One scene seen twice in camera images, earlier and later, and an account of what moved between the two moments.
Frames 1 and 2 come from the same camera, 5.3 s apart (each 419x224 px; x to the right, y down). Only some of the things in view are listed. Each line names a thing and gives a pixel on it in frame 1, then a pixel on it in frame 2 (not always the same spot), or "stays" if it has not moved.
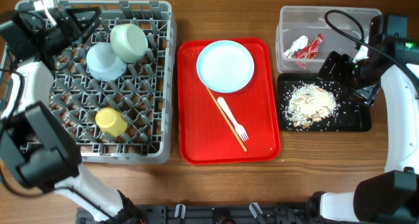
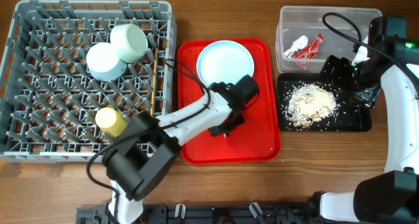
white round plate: [224, 66] stays
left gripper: [71, 29] to [218, 131]
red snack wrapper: [311, 51] stays
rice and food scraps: [308, 103] stays
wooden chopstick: [236, 133] to [154, 74]
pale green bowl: [128, 42] stays
